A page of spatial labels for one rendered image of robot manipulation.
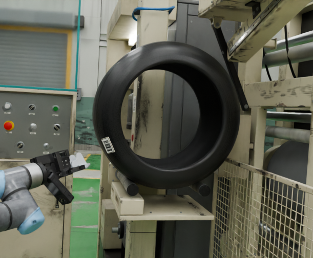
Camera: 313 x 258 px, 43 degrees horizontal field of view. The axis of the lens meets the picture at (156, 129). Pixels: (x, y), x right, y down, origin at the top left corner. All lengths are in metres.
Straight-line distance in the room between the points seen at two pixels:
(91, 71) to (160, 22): 8.74
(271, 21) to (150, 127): 0.71
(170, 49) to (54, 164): 0.60
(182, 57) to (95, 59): 9.13
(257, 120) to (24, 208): 1.21
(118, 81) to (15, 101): 0.85
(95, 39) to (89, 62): 0.63
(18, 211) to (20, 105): 1.13
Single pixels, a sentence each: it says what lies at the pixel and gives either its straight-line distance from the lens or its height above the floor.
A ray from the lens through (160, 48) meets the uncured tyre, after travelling 1.50.
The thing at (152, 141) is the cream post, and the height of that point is 1.05.
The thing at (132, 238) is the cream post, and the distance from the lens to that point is 1.93.
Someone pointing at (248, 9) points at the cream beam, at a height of 1.64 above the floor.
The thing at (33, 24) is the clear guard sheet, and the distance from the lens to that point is 2.18.
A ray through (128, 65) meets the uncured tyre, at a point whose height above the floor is 1.36.
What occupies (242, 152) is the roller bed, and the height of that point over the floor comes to 1.02.
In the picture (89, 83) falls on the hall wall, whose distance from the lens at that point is 10.56.
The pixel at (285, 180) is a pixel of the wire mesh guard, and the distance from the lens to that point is 1.38.
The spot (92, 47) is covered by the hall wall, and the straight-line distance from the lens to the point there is 10.64.
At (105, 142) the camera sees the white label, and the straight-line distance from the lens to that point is 1.47.
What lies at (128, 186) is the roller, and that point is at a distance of 1.48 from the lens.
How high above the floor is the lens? 1.21
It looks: 3 degrees down
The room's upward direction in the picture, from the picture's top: 3 degrees clockwise
